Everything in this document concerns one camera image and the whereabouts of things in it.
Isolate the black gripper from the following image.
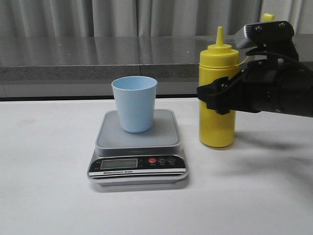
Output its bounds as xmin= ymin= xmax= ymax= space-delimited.
xmin=197 ymin=60 xmax=284 ymax=115

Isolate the yellow squeeze bottle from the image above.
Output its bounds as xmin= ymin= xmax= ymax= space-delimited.
xmin=198 ymin=13 xmax=275 ymax=148

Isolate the light blue plastic cup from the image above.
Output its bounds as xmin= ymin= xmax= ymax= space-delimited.
xmin=112 ymin=76 xmax=157 ymax=133

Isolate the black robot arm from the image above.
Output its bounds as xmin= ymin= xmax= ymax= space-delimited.
xmin=197 ymin=60 xmax=313 ymax=117

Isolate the silver electronic kitchen scale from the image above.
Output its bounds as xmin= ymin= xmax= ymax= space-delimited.
xmin=87 ymin=109 xmax=189 ymax=191

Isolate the grey pleated curtain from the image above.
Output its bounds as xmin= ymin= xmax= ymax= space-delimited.
xmin=0 ymin=0 xmax=313 ymax=37

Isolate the black camera cable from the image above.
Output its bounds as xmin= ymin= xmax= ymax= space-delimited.
xmin=246 ymin=47 xmax=313 ymax=73

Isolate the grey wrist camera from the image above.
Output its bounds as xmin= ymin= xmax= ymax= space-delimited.
xmin=234 ymin=23 xmax=258 ymax=49

